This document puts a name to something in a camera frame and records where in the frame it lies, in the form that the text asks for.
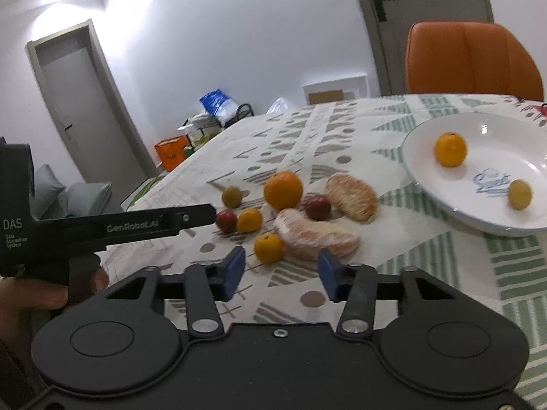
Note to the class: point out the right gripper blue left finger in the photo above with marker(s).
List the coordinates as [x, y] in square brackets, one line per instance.
[205, 285]

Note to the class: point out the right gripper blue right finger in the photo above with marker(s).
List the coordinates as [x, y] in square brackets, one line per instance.
[354, 285]

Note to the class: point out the small tangerine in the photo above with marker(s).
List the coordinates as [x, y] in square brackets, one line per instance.
[249, 220]
[268, 248]

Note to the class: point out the small red plum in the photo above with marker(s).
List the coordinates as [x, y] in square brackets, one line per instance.
[226, 221]

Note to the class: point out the peeled pomelo segment front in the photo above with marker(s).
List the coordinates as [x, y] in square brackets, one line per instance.
[304, 238]

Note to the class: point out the peeled pomelo segment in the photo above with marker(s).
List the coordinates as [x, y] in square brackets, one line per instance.
[304, 238]
[355, 198]

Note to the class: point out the olive green round fruit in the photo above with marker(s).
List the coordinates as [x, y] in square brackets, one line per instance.
[232, 197]

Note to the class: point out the dark red plum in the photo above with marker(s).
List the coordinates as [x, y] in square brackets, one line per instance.
[318, 208]

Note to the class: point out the peeled pomelo segment back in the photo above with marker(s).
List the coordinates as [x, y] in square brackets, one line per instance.
[355, 198]

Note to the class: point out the large orange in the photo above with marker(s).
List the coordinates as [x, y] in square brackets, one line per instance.
[283, 190]

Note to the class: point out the medium orange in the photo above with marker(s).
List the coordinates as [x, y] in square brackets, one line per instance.
[450, 149]

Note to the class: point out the yellow-green round fruit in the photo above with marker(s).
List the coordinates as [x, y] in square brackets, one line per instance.
[519, 195]

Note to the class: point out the person's left hand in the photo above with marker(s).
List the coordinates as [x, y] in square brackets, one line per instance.
[19, 294]

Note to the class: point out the grey sofa cushion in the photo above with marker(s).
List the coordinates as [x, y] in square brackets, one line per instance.
[53, 200]

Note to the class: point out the patterned tablecloth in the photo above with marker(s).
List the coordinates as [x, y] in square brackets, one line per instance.
[362, 138]

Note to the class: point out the green leaf rug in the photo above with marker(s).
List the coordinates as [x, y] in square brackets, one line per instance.
[140, 192]

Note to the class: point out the grey side door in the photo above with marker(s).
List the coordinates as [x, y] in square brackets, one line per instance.
[86, 106]

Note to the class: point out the orange paper bag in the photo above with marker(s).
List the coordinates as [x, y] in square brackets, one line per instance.
[171, 152]

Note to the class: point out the black metal rack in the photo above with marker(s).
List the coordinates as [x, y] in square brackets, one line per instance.
[202, 127]

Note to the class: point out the blue white plastic bag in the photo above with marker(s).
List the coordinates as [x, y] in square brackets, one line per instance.
[220, 106]

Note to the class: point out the translucent plastic bag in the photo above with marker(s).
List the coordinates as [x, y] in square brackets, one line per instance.
[280, 105]

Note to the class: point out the white enamel plate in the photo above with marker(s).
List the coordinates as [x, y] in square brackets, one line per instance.
[499, 150]

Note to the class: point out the orange leather chair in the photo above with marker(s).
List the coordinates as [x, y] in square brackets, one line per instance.
[463, 57]

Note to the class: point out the red cartoon mat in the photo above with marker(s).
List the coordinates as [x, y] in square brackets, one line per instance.
[542, 111]

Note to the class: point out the black door lock handle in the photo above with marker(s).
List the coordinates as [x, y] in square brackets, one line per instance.
[380, 10]

